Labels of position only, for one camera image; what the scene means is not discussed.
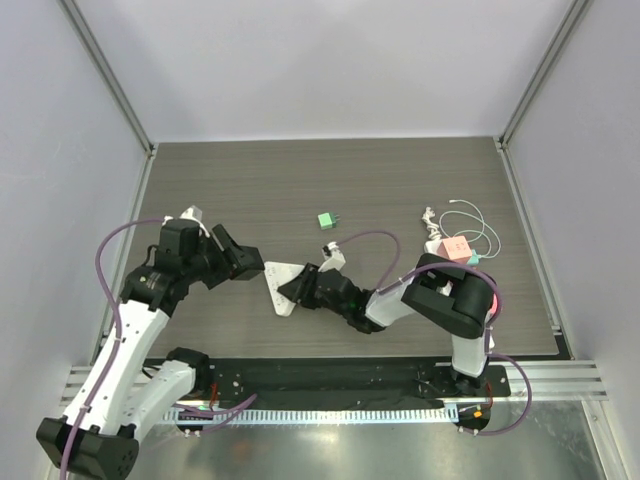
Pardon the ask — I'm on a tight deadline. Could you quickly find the teal small charger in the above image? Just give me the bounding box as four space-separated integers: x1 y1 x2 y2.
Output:
467 249 487 267

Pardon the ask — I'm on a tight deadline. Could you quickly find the white triangular power socket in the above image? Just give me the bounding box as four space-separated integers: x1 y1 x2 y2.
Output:
263 260 306 319

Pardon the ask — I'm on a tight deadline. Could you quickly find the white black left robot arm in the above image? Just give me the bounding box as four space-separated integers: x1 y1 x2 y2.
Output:
36 216 264 479

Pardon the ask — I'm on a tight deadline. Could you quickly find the aluminium right frame post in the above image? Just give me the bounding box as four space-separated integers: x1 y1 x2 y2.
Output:
496 0 592 150

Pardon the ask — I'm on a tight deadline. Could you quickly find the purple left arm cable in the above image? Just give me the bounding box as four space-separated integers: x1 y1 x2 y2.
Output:
59 217 259 474

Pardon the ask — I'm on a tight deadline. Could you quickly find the white power strip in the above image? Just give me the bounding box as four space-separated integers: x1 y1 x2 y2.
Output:
424 240 442 255

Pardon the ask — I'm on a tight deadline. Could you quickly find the aluminium front frame rail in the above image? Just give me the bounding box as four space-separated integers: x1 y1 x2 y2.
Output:
59 360 610 407

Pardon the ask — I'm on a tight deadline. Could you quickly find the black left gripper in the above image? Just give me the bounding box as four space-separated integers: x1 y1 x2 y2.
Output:
183 224 254 288

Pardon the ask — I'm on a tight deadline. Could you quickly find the aluminium left frame post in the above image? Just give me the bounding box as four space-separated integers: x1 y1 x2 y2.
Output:
57 0 154 158

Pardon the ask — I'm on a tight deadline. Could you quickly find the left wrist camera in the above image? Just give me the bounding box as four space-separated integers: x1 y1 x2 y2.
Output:
162 205 210 237

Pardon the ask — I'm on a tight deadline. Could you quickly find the green USB charger plug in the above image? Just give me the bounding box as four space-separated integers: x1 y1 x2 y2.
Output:
317 212 340 231

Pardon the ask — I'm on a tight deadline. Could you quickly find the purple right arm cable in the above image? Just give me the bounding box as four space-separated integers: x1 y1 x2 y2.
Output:
334 230 532 435

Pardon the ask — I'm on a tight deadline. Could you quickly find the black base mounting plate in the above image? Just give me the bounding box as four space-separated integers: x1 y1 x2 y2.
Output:
149 355 511 401

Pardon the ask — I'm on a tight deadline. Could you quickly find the white charging cable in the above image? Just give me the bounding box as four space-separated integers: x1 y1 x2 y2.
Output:
437 199 503 261

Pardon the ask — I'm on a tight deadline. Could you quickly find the black cube socket adapter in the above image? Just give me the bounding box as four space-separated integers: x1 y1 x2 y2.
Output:
232 246 265 281

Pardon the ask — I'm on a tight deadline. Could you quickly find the aluminium frame post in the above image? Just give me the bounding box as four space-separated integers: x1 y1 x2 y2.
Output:
496 0 592 150
57 0 154 158

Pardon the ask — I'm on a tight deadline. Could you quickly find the pink small plug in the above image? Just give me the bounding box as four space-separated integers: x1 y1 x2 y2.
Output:
488 295 500 316

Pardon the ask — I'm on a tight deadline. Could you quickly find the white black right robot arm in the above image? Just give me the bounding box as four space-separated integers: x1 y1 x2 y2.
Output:
272 253 499 396

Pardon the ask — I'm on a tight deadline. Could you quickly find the pink cube adapter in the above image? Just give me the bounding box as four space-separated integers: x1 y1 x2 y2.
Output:
437 236 473 264

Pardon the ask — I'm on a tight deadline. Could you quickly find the white perforated cable duct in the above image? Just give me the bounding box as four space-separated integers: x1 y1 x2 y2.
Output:
159 404 458 428

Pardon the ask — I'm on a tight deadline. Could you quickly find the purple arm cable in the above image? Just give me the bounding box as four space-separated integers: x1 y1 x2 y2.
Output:
59 217 259 474
334 230 532 435

